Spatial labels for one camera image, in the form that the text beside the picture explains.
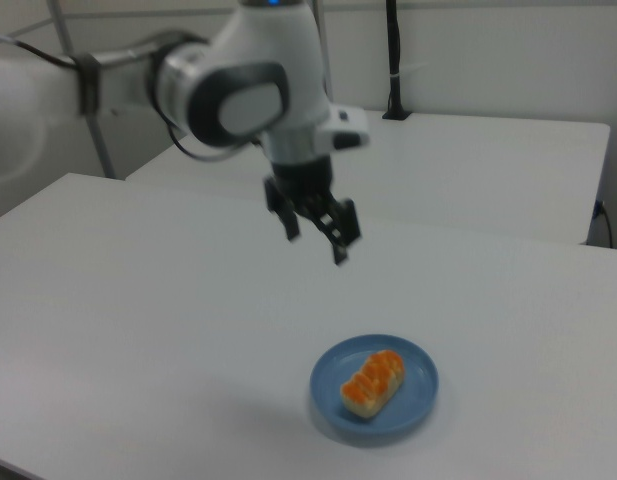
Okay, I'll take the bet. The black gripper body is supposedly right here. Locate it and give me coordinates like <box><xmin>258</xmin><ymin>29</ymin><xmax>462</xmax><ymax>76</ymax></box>
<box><xmin>263</xmin><ymin>155</ymin><xmax>339</xmax><ymax>221</ymax></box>

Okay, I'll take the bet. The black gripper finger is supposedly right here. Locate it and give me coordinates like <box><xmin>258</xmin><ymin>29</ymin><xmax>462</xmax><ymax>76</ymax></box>
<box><xmin>307</xmin><ymin>196</ymin><xmax>364</xmax><ymax>267</ymax></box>
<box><xmin>264</xmin><ymin>178</ymin><xmax>302</xmax><ymax>243</ymax></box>

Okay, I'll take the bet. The orange-topped bread loaf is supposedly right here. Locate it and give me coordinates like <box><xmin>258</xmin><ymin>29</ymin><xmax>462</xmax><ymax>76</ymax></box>
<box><xmin>340</xmin><ymin>350</ymin><xmax>406</xmax><ymax>419</ymax></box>

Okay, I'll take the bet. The blue plastic plate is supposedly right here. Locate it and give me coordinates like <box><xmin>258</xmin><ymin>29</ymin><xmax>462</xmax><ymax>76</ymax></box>
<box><xmin>308</xmin><ymin>333</ymin><xmax>441</xmax><ymax>442</ymax></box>

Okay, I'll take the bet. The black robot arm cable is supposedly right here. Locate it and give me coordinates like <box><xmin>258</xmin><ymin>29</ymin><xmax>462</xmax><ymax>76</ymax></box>
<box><xmin>0</xmin><ymin>30</ymin><xmax>84</xmax><ymax>71</ymax></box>
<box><xmin>155</xmin><ymin>99</ymin><xmax>267</xmax><ymax>164</ymax></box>

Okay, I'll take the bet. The black camera stand pole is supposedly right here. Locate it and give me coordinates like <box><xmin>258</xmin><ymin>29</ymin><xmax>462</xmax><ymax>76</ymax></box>
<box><xmin>381</xmin><ymin>0</ymin><xmax>412</xmax><ymax>121</ymax></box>

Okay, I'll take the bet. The black cable strap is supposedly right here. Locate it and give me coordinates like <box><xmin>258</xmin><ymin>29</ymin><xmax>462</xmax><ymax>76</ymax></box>
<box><xmin>75</xmin><ymin>53</ymin><xmax>103</xmax><ymax>117</ymax></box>

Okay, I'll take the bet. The black wall power cable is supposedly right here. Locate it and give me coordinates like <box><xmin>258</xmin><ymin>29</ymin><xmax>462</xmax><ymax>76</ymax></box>
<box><xmin>593</xmin><ymin>198</ymin><xmax>614</xmax><ymax>247</ymax></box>

